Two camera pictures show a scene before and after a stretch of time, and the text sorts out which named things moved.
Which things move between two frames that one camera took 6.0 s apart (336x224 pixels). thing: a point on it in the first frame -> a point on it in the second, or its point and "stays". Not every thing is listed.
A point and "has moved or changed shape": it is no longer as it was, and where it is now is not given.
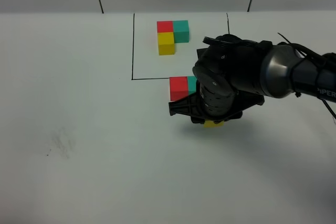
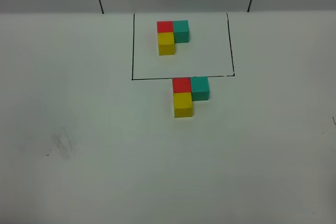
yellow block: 210,124 has moved or changed shape
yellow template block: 166,43 stays
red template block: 165,27 stays
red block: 178,87 has moved or changed shape
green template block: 181,31 stays
